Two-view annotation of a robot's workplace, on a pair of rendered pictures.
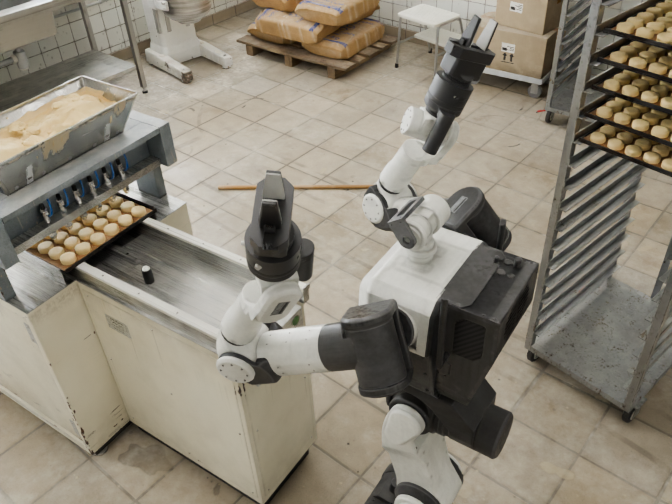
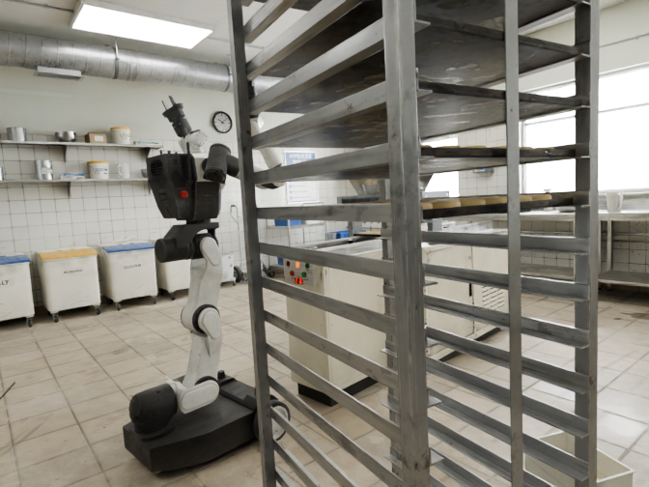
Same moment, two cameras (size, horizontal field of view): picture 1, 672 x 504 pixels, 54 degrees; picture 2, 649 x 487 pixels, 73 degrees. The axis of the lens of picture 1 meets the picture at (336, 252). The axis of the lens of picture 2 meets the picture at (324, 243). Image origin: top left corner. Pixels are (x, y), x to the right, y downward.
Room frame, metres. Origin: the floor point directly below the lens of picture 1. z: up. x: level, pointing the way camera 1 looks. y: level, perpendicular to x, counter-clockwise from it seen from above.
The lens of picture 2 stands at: (1.96, -2.19, 1.17)
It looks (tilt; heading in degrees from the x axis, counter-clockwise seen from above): 6 degrees down; 100
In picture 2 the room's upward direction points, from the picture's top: 3 degrees counter-clockwise
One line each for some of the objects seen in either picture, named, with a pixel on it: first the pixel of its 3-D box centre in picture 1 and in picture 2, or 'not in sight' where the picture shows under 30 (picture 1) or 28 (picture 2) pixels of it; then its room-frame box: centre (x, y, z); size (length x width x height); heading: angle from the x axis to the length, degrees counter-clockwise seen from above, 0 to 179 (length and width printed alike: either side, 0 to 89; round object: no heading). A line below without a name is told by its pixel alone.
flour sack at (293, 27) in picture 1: (299, 21); not in sight; (5.50, 0.20, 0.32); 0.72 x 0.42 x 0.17; 52
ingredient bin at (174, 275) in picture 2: not in sight; (180, 266); (-0.93, 3.21, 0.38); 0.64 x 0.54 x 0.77; 135
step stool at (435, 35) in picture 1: (433, 39); not in sight; (5.18, -0.88, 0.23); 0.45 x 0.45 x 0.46; 40
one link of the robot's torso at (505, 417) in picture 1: (448, 402); (187, 241); (0.97, -0.24, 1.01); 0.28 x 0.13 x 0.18; 55
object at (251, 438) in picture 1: (206, 367); (347, 313); (1.62, 0.49, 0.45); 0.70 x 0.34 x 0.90; 54
